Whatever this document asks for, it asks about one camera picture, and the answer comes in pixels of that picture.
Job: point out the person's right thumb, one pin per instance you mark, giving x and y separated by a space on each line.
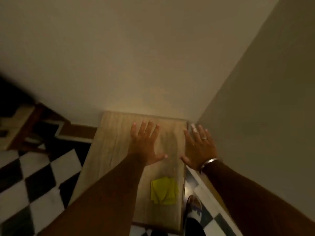
185 160

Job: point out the person's left hand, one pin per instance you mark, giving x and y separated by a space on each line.
144 149

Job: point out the person's right forearm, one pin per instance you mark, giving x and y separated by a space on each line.
251 201

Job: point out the person's left forearm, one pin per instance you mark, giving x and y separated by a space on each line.
108 199

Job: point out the person's shoe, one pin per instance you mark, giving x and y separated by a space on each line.
194 206

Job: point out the person's left middle finger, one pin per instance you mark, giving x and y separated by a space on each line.
149 130

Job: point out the person's right hand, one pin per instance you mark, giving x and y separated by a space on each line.
200 152

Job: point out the person's right middle finger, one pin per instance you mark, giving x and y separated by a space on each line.
195 132

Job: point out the person's right little finger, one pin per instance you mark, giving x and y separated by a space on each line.
208 135

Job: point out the person's dark trouser leg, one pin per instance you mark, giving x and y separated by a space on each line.
194 227

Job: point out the brown wooden chair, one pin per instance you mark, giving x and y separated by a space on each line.
27 125

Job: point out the person's left thumb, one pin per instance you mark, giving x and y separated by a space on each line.
160 157

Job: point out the person's left little finger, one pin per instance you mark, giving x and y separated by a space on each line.
134 130

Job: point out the yellow folded cloth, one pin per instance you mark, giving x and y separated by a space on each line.
164 191

